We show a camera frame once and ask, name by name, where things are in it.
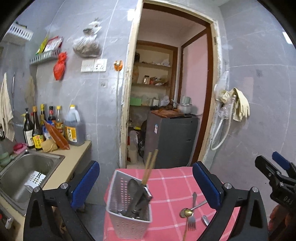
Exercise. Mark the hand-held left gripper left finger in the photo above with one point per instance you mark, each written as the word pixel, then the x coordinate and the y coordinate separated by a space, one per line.
pixel 84 183

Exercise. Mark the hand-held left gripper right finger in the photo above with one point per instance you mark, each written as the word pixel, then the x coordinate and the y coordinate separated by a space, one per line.
pixel 207 185

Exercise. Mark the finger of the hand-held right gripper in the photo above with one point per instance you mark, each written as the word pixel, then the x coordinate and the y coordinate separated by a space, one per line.
pixel 266 165
pixel 281 160

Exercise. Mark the gold bowl spoon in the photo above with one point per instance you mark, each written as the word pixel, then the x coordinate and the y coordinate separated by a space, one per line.
pixel 185 212

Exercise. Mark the steel fork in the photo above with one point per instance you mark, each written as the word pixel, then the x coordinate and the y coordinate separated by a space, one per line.
pixel 192 223

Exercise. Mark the white perforated utensil basket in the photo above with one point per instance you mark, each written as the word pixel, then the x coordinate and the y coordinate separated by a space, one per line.
pixel 124 222

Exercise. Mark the wooden chopstick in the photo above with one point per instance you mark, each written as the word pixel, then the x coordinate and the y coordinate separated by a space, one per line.
pixel 148 164
pixel 153 162

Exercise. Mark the person's right hand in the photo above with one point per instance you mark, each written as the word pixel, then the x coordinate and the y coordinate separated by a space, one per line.
pixel 275 215

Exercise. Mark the beige countertop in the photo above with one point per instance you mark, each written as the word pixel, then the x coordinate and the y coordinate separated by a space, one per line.
pixel 69 160

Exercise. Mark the pink checked tablecloth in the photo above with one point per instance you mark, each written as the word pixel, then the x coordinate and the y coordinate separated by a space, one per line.
pixel 171 185

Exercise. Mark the tan tied bundle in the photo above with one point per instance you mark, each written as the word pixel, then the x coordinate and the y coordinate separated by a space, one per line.
pixel 49 146

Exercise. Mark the white perforated tray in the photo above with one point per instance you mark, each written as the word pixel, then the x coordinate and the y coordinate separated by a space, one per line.
pixel 33 180

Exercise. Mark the orange brown packet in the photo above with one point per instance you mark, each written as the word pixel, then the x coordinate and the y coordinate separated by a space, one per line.
pixel 56 136

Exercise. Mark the large oil jug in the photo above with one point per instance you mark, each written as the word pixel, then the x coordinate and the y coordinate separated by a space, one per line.
pixel 74 129

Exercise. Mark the grey appliance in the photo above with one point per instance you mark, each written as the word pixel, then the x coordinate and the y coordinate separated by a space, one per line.
pixel 171 139

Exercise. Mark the white plastic jug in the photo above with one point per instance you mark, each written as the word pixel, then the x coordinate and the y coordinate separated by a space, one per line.
pixel 133 148

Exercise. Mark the white blue packet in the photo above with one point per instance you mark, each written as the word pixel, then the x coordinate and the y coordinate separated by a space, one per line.
pixel 47 134

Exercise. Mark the stainless steel sink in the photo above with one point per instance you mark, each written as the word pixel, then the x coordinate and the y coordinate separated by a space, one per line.
pixel 20 176

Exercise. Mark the soy sauce bottle yellow label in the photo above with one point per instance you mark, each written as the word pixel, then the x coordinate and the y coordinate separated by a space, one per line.
pixel 37 139

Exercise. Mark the yellow cap sauce bottle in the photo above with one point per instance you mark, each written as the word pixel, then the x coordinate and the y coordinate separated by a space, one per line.
pixel 59 122

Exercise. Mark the cream rubber gloves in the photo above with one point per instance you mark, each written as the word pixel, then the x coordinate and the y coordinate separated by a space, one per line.
pixel 241 104

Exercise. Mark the dark pump bottle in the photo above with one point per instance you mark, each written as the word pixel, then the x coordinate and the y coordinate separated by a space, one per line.
pixel 29 136

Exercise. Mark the dark cap sauce bottle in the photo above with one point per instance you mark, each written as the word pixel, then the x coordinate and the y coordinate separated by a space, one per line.
pixel 51 114

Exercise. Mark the aluminium pot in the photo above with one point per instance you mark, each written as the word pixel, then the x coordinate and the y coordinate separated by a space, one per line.
pixel 184 108

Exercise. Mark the slim yellow cap bottle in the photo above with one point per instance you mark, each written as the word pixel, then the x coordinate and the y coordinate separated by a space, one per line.
pixel 42 113

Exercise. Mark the pale green holder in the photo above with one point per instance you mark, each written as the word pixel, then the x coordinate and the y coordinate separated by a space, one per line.
pixel 5 158

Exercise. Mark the wooden cutting board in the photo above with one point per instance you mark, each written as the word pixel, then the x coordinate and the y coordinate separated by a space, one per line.
pixel 166 113

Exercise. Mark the brown round ladle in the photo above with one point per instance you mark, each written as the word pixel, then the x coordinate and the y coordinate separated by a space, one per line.
pixel 169 106

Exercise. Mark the pale green container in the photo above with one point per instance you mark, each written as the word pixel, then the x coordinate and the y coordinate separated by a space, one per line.
pixel 186 100

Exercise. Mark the clear plastic bag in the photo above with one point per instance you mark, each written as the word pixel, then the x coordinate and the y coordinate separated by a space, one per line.
pixel 223 81

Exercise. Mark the green box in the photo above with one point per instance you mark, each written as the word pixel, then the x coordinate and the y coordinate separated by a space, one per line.
pixel 135 101

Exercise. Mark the beige towel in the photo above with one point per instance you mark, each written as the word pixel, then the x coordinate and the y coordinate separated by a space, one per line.
pixel 5 111

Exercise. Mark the red plastic bag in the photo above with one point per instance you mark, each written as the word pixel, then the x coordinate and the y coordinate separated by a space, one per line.
pixel 59 69

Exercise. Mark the hanging metal utensil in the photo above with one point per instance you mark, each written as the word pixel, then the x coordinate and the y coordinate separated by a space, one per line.
pixel 13 85

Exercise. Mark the glass jar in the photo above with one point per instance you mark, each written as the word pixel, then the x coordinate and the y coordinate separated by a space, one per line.
pixel 146 79

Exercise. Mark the wooden shelf unit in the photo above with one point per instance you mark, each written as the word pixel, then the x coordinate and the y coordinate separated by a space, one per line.
pixel 150 66

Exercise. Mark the clear bag with dark contents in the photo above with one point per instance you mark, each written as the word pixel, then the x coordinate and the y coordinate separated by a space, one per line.
pixel 86 46

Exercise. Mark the red snack packet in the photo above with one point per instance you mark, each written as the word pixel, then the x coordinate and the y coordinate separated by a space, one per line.
pixel 54 44

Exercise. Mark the green snack packet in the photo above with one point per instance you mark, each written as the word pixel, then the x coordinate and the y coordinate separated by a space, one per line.
pixel 43 45

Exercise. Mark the small grey wall outlet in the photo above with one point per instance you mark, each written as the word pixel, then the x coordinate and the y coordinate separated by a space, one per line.
pixel 104 84

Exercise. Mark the pink door with brown frame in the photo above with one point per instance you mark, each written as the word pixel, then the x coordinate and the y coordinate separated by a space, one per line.
pixel 196 69

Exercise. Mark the white wall switch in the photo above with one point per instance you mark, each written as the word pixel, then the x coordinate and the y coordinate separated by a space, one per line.
pixel 87 65

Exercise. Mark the white wall socket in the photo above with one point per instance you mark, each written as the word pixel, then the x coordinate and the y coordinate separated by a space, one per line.
pixel 100 64

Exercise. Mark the grey wall rack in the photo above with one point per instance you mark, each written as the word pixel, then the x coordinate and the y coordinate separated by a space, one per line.
pixel 45 56

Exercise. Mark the white wall basket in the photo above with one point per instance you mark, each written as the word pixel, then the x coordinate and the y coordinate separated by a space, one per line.
pixel 20 31

